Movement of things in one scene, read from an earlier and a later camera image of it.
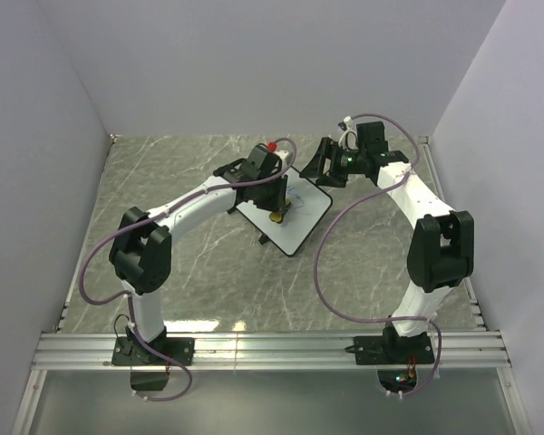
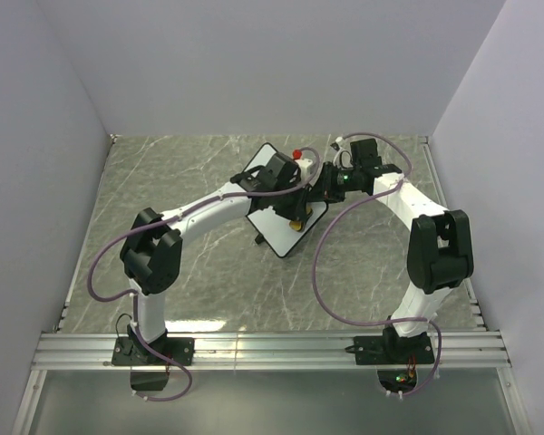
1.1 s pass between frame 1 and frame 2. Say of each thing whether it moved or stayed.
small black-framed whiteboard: stayed
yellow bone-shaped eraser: moved
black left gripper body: moved
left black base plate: stayed
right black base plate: stayed
